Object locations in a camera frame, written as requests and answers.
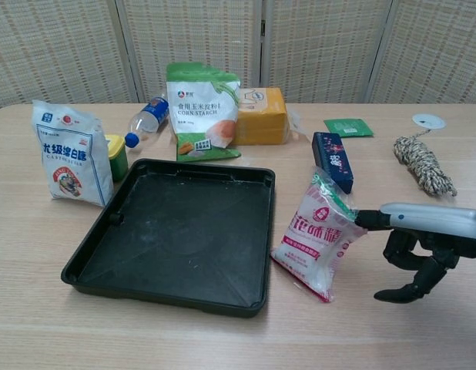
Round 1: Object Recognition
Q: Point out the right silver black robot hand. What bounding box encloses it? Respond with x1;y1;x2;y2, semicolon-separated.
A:
354;202;476;304

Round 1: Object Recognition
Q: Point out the pink white sugar bag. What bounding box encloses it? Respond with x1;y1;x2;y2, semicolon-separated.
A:
270;166;368;304

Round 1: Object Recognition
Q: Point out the black square plastic tray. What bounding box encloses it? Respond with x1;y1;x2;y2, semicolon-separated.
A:
60;157;277;319

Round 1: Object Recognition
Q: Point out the green white corn starch bag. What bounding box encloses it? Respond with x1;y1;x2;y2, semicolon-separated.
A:
166;62;242;163

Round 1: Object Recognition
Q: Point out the white sugar bag blue print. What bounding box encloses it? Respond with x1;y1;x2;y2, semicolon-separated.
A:
31;99;116;209

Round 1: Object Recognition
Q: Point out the dark blue floral box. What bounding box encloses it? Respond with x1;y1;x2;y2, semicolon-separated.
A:
311;132;355;194

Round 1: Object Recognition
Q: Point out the green flat sachet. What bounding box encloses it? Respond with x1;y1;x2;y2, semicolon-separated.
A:
323;118;375;138

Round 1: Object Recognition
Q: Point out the clear plastic wrapper piece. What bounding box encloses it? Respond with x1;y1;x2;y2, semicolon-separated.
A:
286;109;313;142

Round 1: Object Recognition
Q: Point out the yellow tissue pack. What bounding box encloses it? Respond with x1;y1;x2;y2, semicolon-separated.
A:
233;86;289;146

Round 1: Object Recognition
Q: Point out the clear plastic bottle blue cap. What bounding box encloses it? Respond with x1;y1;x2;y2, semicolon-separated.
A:
124;96;170;149

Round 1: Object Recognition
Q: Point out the green container yellow lid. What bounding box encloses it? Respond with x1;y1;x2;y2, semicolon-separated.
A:
104;133;129;183

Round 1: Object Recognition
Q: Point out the woven folding screen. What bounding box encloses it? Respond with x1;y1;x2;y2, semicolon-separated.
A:
0;0;476;113

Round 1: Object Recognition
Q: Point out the twine rope bundle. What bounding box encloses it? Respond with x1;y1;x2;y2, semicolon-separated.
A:
393;129;458;198

